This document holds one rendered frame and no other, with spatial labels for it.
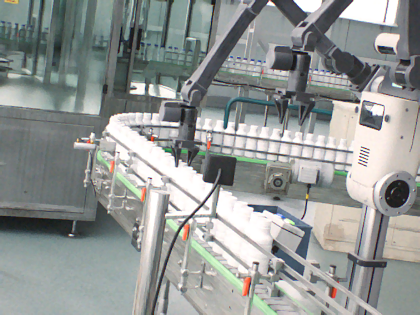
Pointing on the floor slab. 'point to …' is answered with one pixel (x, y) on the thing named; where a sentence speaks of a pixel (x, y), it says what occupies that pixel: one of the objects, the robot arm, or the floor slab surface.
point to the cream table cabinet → (348, 240)
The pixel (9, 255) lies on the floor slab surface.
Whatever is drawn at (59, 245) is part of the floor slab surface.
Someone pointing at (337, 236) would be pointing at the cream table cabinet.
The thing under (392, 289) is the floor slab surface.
